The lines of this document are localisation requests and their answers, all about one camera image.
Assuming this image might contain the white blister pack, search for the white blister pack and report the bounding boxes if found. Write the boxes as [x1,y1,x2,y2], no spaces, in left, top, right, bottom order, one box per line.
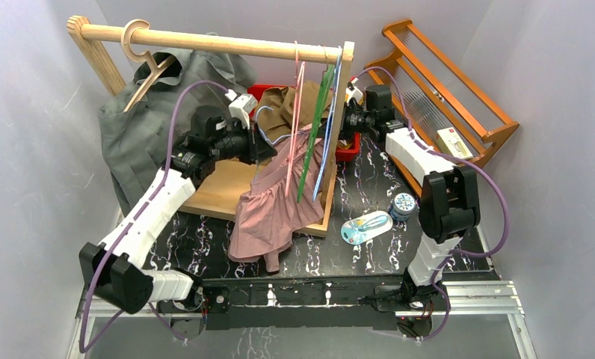
[340,211,393,245]

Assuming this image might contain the blue patterned round tin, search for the blue patterned round tin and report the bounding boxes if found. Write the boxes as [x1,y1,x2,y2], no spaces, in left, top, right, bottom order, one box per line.
[387,192,416,222]

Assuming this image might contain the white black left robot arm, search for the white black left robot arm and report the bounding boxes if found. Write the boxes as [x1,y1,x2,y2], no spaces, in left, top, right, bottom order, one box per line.
[78,105,277,314]

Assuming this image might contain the wooden clothes rack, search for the wooden clothes rack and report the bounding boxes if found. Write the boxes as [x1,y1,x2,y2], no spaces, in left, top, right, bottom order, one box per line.
[67,16,355,237]

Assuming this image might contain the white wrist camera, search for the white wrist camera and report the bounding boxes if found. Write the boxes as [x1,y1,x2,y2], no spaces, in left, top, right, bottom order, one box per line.
[345,77,363,105]
[225,89,258,130]

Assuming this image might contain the light blue wire hanger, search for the light blue wire hanger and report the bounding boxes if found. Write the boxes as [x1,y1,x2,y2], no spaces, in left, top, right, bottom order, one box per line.
[312,46,342,202]

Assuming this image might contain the wooden clothes hanger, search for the wooden clothes hanger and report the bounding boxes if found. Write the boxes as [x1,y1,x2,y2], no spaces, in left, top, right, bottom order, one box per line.
[120,19,176,112]

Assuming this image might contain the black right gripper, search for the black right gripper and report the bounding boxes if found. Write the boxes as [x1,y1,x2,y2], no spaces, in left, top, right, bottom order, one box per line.
[314,101,375,141]

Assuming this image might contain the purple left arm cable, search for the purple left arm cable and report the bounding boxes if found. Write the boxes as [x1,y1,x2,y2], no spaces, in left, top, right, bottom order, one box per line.
[78,80,230,355]

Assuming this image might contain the red plastic bin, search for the red plastic bin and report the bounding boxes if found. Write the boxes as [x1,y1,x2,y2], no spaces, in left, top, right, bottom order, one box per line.
[247,84,361,162]

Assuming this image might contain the small white box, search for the small white box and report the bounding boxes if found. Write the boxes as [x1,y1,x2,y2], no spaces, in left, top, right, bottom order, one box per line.
[434,127,474,160]

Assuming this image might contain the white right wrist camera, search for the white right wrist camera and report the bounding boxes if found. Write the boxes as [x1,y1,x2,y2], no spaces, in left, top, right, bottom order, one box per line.
[345,77,363,105]

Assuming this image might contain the grey garment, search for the grey garment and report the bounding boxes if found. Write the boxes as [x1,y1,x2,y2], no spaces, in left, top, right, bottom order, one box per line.
[98,48,257,215]

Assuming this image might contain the brown garment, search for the brown garment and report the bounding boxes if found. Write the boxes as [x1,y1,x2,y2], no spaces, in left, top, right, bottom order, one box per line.
[259,81,319,129]

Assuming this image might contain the pink wire hanger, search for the pink wire hanger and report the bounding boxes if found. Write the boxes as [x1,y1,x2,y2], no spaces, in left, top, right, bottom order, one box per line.
[284,42,306,197]

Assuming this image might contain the green plastic hanger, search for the green plastic hanger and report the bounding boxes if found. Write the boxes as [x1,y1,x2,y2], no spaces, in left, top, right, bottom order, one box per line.
[297,55,340,203]

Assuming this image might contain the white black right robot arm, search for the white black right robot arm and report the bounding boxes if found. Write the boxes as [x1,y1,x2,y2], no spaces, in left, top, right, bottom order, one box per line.
[341,85,480,312]

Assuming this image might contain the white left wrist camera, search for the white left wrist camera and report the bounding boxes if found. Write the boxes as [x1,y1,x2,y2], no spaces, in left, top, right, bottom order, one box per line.
[225,89,258,130]

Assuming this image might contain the pink garment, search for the pink garment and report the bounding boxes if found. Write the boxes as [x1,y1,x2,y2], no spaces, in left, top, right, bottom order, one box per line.
[228,131,324,272]

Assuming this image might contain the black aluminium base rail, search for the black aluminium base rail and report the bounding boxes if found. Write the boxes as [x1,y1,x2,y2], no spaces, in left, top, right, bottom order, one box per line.
[70,272,526,359]

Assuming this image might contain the orange wooden shoe rack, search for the orange wooden shoe rack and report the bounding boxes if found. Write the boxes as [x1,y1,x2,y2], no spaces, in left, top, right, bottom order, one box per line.
[365,19,520,168]

